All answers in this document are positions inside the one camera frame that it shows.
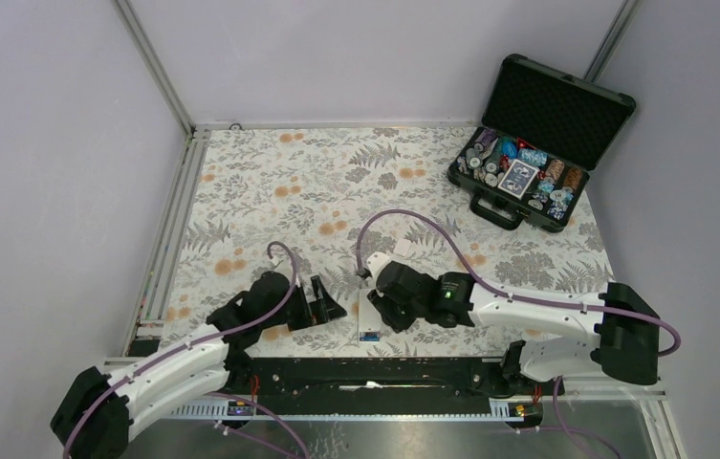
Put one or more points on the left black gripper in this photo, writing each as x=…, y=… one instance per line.
x=329, y=309

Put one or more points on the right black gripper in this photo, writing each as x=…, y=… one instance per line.
x=382, y=302

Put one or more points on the white battery cover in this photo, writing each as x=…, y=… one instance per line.
x=402, y=248

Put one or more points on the blue battery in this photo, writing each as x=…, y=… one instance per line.
x=370, y=337

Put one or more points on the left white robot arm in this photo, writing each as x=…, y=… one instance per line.
x=103, y=412

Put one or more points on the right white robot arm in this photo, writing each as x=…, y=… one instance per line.
x=615, y=332

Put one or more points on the floral table mat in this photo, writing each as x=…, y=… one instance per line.
x=325, y=192

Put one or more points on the blue playing card deck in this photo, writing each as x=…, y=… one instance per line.
x=518, y=178

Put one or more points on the black poker chip case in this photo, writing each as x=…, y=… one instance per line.
x=539, y=115

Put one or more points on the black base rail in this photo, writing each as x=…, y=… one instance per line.
x=426, y=386

